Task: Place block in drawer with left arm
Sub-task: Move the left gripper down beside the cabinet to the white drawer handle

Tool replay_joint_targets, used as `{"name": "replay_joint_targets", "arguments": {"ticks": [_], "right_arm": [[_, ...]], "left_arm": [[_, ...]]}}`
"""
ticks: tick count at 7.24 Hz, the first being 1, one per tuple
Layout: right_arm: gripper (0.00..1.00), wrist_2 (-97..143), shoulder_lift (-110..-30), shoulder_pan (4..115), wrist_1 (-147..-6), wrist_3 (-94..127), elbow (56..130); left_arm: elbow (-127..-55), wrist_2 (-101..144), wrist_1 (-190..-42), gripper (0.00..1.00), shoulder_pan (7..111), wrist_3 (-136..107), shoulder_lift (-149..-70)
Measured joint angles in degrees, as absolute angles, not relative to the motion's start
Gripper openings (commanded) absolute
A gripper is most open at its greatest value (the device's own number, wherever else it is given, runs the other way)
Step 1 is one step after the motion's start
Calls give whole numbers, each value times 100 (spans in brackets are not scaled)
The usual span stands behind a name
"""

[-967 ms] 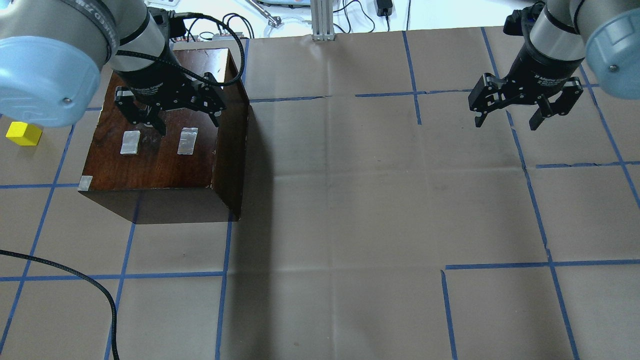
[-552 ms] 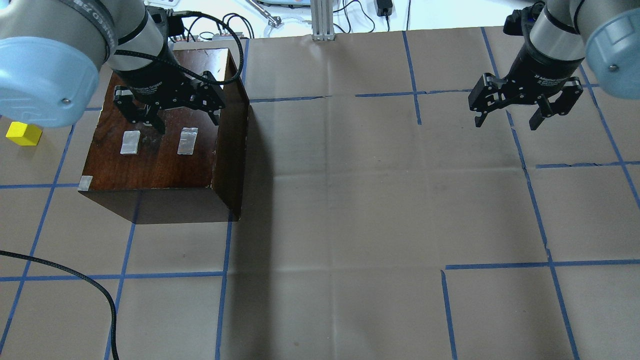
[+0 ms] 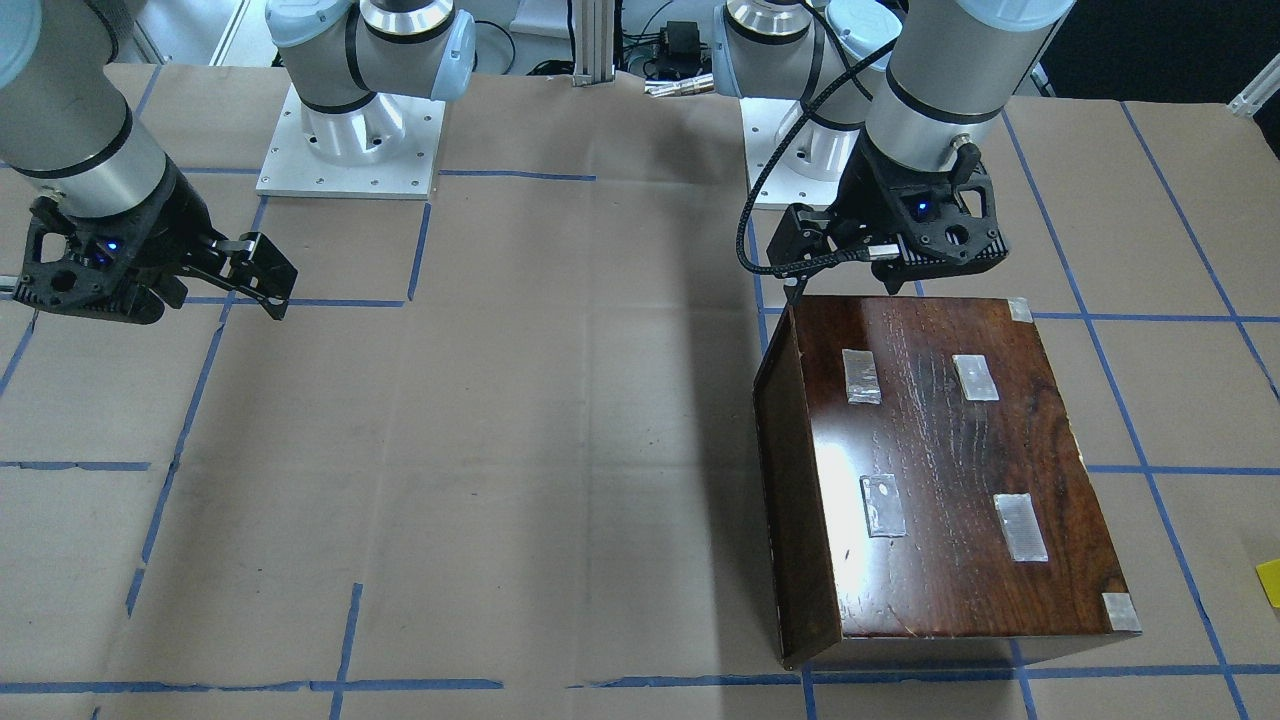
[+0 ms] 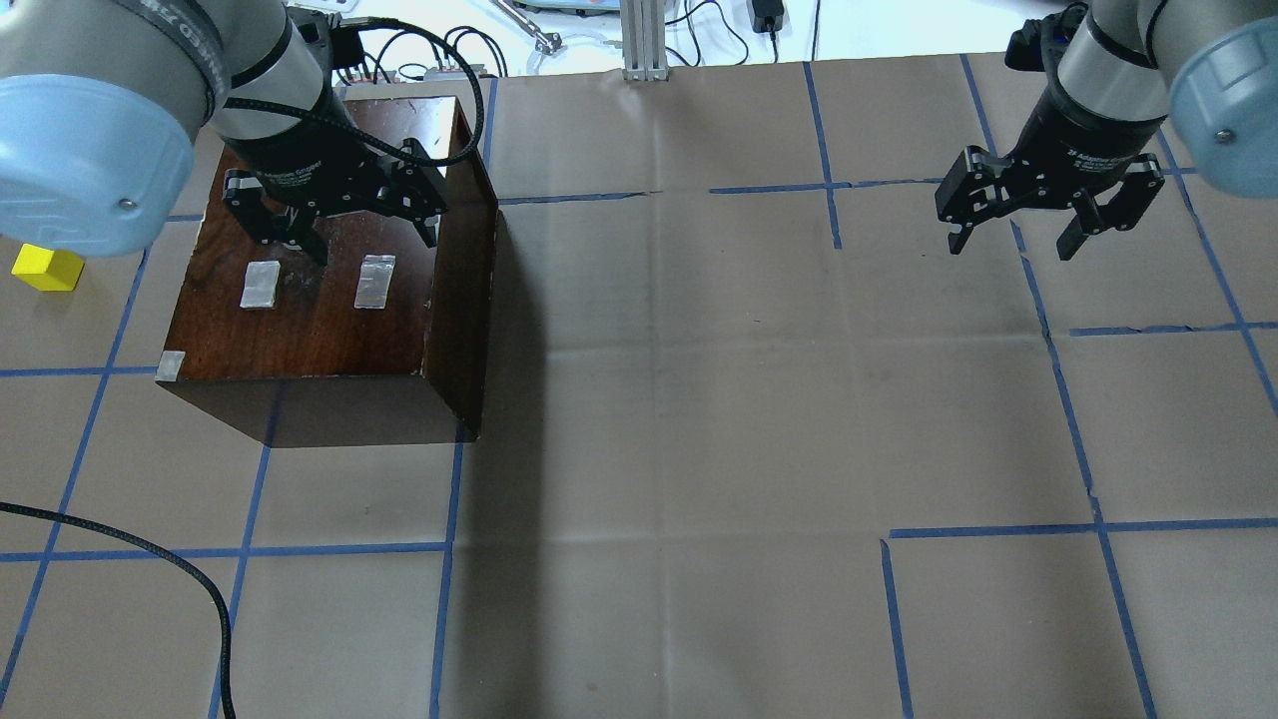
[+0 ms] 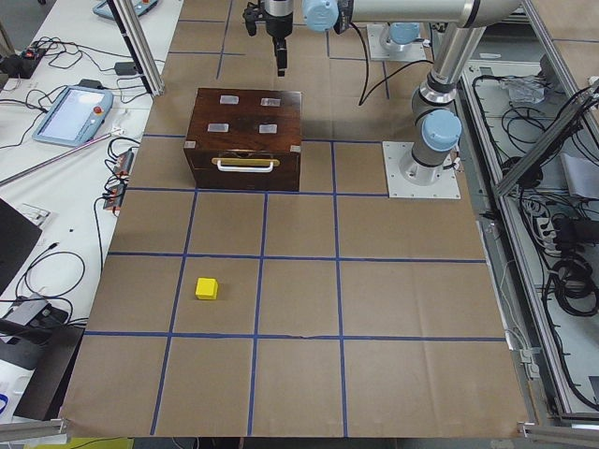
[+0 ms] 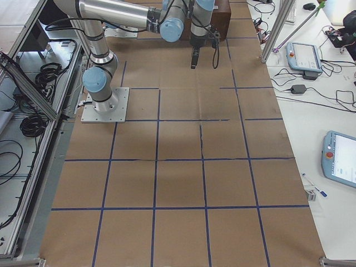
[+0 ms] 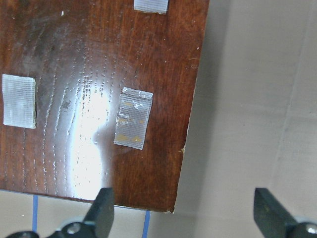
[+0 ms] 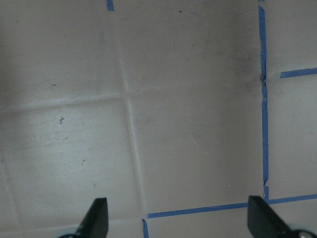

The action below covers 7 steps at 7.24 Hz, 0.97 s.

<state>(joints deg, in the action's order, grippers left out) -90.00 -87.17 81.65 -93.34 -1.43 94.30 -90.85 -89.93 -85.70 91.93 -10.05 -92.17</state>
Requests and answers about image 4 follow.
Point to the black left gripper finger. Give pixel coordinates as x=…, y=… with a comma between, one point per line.
x=426, y=225
x=295, y=228

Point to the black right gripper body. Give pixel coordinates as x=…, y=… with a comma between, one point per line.
x=1076, y=137

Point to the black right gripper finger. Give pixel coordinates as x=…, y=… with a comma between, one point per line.
x=1087, y=222
x=959, y=235

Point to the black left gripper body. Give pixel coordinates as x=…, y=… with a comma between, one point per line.
x=300, y=165

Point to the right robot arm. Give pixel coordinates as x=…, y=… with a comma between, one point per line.
x=1115, y=72

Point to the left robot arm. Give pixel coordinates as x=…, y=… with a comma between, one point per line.
x=102, y=102

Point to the dark wooden drawer cabinet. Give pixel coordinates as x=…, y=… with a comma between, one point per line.
x=385, y=344

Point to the yellow block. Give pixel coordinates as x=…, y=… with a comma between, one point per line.
x=49, y=271

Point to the black power adapter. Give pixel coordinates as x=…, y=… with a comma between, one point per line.
x=767, y=16

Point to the brown paper table cover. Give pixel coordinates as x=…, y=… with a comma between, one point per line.
x=754, y=444

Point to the aluminium frame post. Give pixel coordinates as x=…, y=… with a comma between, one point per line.
x=643, y=40

